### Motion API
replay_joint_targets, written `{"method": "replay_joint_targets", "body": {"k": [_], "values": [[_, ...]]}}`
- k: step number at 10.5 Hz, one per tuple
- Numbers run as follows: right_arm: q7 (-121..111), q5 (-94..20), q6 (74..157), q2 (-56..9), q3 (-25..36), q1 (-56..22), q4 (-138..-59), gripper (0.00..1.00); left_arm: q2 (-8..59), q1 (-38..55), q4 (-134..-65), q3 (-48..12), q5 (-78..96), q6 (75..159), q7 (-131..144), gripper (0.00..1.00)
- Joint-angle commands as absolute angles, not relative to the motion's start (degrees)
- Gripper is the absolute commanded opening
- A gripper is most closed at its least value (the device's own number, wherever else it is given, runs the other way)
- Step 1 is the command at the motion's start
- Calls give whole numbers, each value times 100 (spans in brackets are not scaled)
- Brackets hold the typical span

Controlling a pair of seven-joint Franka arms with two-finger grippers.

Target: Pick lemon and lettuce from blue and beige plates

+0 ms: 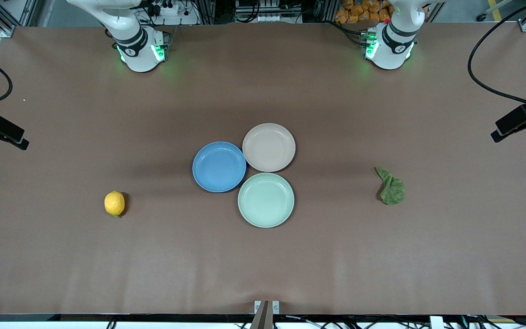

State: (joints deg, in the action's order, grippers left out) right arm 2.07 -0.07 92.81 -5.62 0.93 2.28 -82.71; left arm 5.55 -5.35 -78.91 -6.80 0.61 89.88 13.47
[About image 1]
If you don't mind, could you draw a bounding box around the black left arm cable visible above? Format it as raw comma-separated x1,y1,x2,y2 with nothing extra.
468,0,526,115

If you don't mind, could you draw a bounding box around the orange snack bag pile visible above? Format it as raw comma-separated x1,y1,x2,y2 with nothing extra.
335,0,394,24

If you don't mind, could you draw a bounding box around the small metal edge bracket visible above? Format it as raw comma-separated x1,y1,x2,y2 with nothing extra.
253,300,280,315

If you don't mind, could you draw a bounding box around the yellow lemon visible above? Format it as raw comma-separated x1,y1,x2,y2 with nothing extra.
104,191,126,218

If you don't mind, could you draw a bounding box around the white power strip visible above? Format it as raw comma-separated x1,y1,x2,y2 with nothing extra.
147,0,182,17

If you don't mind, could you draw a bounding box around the green lettuce leaf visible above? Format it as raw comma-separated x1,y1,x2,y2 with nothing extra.
375,166,405,206

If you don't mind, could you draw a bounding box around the brown wooden post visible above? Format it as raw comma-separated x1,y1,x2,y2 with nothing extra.
250,300,274,329

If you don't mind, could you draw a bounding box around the blue round plate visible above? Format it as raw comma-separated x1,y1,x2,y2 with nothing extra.
192,141,247,193

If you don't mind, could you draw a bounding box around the mint green round plate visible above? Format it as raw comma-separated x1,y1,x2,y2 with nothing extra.
237,173,295,228

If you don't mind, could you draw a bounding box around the beige round plate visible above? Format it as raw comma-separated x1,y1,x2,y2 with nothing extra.
242,122,296,173

